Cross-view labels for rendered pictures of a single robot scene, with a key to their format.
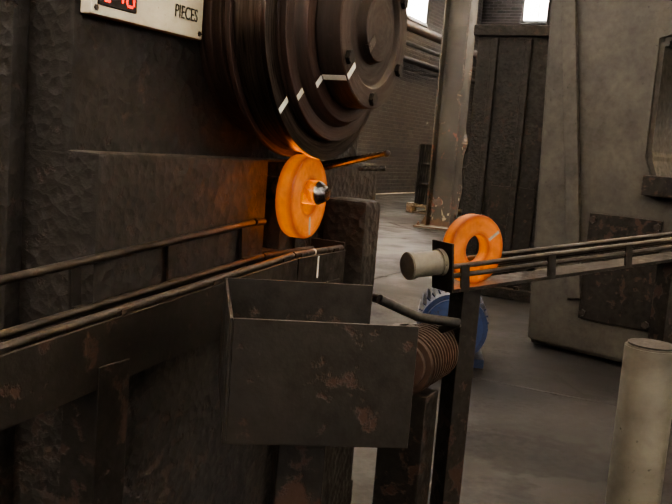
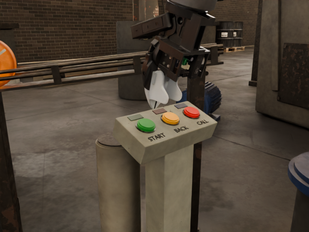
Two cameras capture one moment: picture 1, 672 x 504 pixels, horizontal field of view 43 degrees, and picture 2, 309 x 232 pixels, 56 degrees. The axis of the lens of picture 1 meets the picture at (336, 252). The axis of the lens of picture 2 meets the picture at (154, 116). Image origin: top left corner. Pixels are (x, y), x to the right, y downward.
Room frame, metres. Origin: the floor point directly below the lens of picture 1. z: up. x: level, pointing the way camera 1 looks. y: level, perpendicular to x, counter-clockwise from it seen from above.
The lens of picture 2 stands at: (1.25, -1.10, 0.81)
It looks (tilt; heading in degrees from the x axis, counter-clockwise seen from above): 17 degrees down; 22
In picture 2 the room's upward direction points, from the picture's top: straight up
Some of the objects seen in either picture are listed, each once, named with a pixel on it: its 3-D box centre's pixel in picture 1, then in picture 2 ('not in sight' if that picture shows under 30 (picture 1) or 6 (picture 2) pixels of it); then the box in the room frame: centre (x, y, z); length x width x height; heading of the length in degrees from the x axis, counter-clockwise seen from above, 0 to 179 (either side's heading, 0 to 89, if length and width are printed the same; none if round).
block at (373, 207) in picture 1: (347, 254); not in sight; (1.79, -0.02, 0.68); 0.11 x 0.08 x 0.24; 64
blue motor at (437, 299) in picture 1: (451, 319); (202, 101); (3.78, -0.54, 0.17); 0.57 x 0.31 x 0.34; 174
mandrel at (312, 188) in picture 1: (286, 189); not in sight; (1.59, 0.10, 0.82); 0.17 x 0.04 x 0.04; 64
